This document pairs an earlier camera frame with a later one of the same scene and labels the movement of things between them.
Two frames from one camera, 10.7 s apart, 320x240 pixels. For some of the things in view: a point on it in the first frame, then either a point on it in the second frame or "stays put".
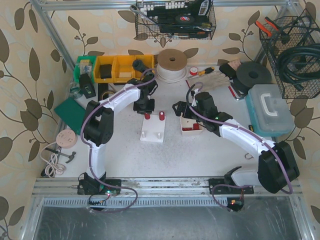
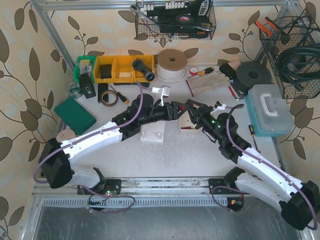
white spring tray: [190, 127] stays put
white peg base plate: [153, 129] stays put
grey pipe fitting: [138, 65] stays put
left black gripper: [143, 108] to [170, 111]
